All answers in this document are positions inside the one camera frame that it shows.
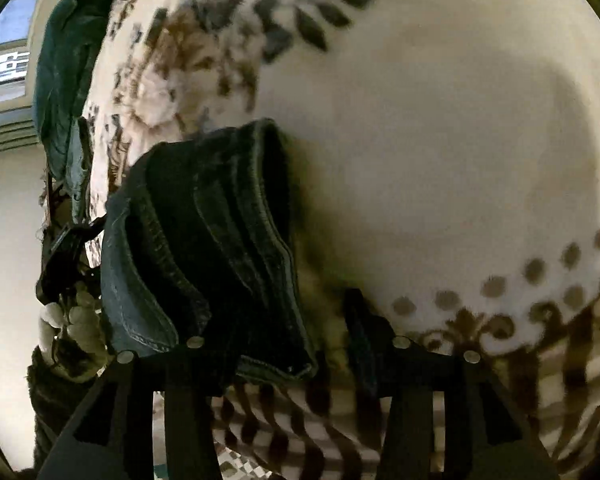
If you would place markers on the window with white frame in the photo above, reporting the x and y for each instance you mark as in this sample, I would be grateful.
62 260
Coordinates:
10 25

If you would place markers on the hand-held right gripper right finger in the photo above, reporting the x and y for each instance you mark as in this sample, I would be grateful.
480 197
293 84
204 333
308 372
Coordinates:
365 350

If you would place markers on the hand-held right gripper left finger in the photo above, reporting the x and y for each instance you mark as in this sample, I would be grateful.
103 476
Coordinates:
190 410

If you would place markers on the blue denim pants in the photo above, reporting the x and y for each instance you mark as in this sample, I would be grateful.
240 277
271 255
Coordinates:
205 240

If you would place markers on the person's left forearm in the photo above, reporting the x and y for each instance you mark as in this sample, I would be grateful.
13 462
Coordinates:
55 405

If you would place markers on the dark teal quilt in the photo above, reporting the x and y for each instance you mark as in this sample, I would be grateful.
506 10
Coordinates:
65 85

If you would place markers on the floral bedsheet with checked border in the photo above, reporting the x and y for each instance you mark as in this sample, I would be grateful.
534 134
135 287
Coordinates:
430 135

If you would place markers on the person's left hand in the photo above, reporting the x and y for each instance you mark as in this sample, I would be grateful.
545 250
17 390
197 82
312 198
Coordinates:
77 325

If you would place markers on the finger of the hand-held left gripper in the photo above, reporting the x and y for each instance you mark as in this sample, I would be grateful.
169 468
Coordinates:
92 227

